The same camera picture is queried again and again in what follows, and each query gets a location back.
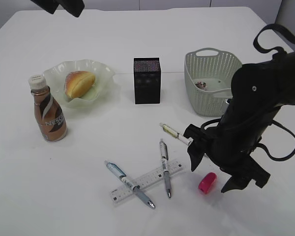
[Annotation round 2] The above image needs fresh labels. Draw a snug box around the grey pen with clip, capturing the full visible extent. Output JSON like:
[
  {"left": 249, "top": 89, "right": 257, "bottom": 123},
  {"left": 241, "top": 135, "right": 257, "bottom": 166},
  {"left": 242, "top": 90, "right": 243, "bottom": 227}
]
[{"left": 159, "top": 139, "right": 172, "bottom": 199}]

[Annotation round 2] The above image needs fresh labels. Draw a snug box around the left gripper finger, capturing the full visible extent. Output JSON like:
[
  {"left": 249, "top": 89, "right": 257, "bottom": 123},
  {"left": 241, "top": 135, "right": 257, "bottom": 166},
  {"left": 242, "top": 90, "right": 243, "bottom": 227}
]
[
  {"left": 31, "top": 0, "right": 59, "bottom": 14},
  {"left": 57, "top": 0, "right": 85, "bottom": 18}
]

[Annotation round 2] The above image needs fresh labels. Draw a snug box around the small paper ball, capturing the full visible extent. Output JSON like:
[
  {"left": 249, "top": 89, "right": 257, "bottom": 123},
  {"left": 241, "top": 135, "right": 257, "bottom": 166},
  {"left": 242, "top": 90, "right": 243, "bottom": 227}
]
[{"left": 195, "top": 81, "right": 207, "bottom": 90}]

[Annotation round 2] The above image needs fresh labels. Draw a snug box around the blue-grey pen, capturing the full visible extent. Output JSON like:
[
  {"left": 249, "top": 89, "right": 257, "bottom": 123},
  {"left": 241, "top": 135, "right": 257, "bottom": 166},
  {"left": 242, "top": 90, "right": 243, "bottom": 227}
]
[{"left": 105, "top": 161, "right": 156, "bottom": 209}]

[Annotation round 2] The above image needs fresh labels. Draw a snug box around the beige and white pen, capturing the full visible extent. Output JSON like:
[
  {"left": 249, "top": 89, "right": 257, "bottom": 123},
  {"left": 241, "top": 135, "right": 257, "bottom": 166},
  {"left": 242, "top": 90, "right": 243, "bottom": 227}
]
[{"left": 159, "top": 123, "right": 192, "bottom": 146}]

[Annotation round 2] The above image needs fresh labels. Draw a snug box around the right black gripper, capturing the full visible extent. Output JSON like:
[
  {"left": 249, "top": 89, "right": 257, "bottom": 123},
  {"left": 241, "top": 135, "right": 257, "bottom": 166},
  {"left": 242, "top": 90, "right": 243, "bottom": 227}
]
[{"left": 183, "top": 119, "right": 270, "bottom": 193}]

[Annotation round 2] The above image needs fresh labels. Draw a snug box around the pink pencil sharpener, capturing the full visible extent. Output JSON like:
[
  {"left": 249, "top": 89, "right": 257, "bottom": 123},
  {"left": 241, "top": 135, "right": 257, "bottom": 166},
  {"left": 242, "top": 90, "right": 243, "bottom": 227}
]
[{"left": 198, "top": 172, "right": 217, "bottom": 194}]

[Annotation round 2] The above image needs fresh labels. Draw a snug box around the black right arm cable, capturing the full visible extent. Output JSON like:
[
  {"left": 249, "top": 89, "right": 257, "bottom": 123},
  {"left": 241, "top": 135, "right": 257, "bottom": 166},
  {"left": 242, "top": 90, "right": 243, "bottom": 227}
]
[{"left": 199, "top": 24, "right": 295, "bottom": 162}]

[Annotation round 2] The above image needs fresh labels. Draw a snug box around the grey-green plastic basket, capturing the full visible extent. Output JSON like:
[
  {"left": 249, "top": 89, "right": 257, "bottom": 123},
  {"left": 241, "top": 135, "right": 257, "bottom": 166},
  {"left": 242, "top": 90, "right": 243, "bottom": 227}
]
[{"left": 184, "top": 48, "right": 242, "bottom": 117}]

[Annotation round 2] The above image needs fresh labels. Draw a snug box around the orange bread roll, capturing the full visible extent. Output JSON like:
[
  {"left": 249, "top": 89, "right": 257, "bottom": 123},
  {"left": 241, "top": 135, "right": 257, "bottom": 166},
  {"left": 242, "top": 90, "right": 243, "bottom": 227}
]
[{"left": 64, "top": 71, "right": 96, "bottom": 99}]

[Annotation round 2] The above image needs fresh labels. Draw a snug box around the brown coffee bottle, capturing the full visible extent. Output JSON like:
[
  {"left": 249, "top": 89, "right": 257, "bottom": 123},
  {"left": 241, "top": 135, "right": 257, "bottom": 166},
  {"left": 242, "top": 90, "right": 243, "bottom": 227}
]
[{"left": 29, "top": 75, "right": 67, "bottom": 142}]

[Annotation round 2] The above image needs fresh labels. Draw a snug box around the black mesh pen holder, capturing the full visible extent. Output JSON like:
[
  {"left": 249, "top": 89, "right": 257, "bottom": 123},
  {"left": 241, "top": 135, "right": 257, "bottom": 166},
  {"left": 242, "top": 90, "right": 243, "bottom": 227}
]
[{"left": 133, "top": 58, "right": 161, "bottom": 104}]

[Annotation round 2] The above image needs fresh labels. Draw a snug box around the green wavy glass plate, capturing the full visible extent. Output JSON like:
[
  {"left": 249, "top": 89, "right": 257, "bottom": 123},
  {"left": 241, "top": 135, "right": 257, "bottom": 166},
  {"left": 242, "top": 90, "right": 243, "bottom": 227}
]
[{"left": 43, "top": 59, "right": 115, "bottom": 108}]

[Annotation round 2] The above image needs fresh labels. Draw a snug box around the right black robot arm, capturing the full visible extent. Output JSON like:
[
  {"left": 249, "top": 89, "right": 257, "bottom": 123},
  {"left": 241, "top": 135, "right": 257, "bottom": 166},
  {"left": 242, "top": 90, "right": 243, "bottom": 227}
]
[{"left": 184, "top": 52, "right": 295, "bottom": 193}]

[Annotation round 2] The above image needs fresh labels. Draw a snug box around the white plastic ruler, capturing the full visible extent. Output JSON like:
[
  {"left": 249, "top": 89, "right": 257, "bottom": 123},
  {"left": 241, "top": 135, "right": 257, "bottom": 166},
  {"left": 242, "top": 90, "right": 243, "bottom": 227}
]
[{"left": 109, "top": 159, "right": 184, "bottom": 205}]

